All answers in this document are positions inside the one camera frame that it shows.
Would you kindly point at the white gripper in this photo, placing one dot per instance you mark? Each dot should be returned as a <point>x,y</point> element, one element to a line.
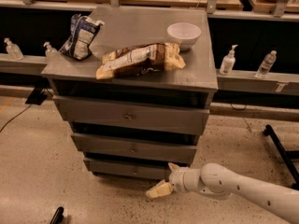
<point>178,180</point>

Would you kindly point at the grey bottom drawer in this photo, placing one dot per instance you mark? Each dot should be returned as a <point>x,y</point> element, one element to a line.
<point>126,168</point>

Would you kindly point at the grey drawer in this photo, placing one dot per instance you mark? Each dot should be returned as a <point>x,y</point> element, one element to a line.
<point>126,168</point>
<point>159,118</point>
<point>131,148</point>

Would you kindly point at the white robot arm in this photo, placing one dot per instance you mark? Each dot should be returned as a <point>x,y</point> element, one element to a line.
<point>216,181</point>

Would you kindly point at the grey middle drawer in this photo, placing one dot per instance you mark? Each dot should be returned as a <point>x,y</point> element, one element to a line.
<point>131,148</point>

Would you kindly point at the grey top drawer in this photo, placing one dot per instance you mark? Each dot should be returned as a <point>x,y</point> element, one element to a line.
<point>159,118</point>

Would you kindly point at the grey drawer cabinet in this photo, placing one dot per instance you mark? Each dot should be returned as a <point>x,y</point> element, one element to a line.
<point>191,87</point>

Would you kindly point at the black object bottom edge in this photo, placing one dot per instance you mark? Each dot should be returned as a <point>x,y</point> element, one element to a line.
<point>58,216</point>

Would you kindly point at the black stand leg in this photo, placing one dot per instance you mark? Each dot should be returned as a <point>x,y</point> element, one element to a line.
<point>287,156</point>

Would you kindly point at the brown yellow chip bag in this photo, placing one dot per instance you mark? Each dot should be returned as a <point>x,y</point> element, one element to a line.
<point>139,60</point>

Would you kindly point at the white pump bottle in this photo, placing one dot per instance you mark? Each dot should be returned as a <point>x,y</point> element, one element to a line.
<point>228,62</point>

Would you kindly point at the white bowl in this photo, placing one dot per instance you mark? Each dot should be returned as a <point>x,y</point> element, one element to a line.
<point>183,33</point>

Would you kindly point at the clear water bottle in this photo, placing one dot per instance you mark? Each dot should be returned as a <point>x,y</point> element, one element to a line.
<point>266,64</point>

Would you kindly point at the black floor box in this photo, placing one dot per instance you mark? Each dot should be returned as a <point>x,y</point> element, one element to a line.
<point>36,97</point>

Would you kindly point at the blue white snack bag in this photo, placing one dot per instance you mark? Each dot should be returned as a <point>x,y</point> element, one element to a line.
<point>83,30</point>

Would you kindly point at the clear sanitizer bottle near cabinet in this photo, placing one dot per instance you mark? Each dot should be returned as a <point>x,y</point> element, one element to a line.
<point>50,50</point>

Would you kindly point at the clear sanitizer bottle far left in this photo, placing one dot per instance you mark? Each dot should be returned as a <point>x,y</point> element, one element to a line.
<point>13,50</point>

